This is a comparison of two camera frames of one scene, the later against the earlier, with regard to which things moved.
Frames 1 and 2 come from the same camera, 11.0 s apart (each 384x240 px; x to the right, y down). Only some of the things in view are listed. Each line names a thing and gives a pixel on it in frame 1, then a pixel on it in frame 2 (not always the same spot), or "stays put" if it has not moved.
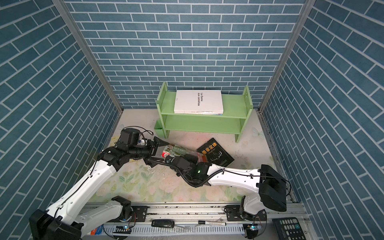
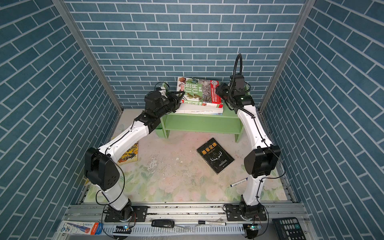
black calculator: x=289 y=228 stays put
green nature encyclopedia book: x=172 y=150 → x=199 y=91
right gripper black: x=189 y=157 → x=220 y=90
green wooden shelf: x=236 y=108 stays put
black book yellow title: x=215 y=154 stays put
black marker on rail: x=213 y=223 stays put
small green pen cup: x=158 y=128 stays put
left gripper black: x=152 y=148 → x=175 y=100
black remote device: x=166 y=223 stays put
